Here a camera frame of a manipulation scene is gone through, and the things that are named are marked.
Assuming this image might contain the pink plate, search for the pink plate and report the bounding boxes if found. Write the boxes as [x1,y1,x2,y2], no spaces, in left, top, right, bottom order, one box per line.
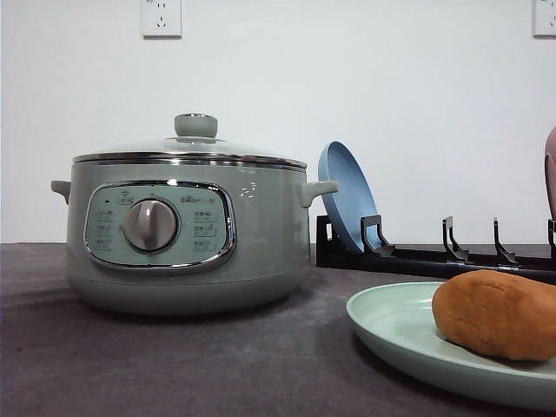
[544,125,556,220]

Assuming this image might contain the brown potato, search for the brown potato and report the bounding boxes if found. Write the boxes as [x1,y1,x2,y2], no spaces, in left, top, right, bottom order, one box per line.
[432,269,556,361]

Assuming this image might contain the grey table mat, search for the grey table mat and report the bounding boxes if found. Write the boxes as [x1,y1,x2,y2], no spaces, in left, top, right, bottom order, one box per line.
[0,242,532,417]

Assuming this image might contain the green plate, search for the green plate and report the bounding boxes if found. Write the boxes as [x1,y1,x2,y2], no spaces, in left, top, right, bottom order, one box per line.
[346,281,556,410]

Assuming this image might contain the blue plate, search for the blue plate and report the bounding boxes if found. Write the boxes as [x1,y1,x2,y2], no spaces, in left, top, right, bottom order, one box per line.
[318,141,381,251]

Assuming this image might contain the green electric steamer pot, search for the green electric steamer pot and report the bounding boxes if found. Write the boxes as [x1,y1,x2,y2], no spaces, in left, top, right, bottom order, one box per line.
[50,161,339,316]

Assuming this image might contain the black dish rack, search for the black dish rack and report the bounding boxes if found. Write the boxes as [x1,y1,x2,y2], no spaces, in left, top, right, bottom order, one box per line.
[315,215,556,284]

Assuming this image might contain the left white wall socket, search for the left white wall socket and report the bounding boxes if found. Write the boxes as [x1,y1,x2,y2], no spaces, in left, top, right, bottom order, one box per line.
[141,0,182,41]

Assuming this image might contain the right white wall socket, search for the right white wall socket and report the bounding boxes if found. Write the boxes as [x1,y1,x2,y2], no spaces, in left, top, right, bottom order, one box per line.
[534,0,556,36]

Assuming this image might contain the white wall socket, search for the white wall socket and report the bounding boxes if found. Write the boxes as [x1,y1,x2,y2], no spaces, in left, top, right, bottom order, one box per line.
[141,0,182,41]
[534,0,556,36]

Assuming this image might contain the glass steamer lid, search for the glass steamer lid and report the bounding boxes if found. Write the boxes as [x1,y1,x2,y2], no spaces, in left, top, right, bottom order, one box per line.
[72,113,308,171]

